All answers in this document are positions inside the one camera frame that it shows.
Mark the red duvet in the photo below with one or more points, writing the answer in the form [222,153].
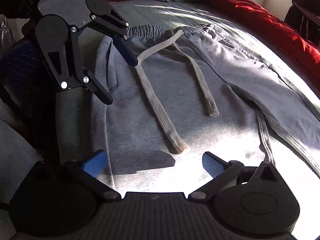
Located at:
[294,44]

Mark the green plaid bed blanket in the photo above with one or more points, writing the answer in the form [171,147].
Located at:
[45,203]

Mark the grey sweatpants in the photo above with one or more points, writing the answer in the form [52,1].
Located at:
[197,89]

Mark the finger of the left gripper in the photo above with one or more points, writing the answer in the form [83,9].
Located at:
[94,86]
[127,55]

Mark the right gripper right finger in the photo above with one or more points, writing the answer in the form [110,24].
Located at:
[224,174]

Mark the person in dark hoodie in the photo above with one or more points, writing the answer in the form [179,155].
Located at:
[303,16]

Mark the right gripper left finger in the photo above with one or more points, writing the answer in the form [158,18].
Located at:
[85,172]

